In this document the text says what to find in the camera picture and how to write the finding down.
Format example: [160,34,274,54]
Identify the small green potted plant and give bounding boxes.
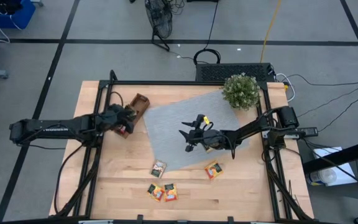
[221,73,260,110]

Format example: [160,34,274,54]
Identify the yellow floor cable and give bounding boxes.
[259,0,283,63]

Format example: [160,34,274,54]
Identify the wooden three-compartment tea box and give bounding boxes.
[112,93,151,139]

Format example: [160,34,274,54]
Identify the coiled black power cable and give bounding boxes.
[193,0,222,66]

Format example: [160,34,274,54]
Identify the white cylindrical container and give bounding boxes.
[305,167,338,187]

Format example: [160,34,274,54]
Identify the black computer case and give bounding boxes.
[195,62,276,83]

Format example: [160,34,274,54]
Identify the black floor cable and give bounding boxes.
[296,85,358,118]
[318,91,358,133]
[280,73,358,87]

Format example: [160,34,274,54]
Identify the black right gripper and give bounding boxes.
[178,114,227,153]

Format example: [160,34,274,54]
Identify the large blue plastic bin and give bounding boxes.
[0,0,37,29]

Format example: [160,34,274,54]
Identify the white looped cable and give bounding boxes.
[275,73,296,103]

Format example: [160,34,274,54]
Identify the grey woven placemat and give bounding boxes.
[142,90,250,172]

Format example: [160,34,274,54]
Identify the black desk frame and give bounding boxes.
[302,136,358,224]

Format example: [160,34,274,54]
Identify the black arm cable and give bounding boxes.
[53,143,85,216]

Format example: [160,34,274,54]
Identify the black power adapter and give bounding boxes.
[296,126,319,138]

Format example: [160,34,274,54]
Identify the black floor fan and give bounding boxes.
[144,0,174,52]

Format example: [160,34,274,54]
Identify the beige vanilla apple tea packet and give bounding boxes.
[150,159,167,179]

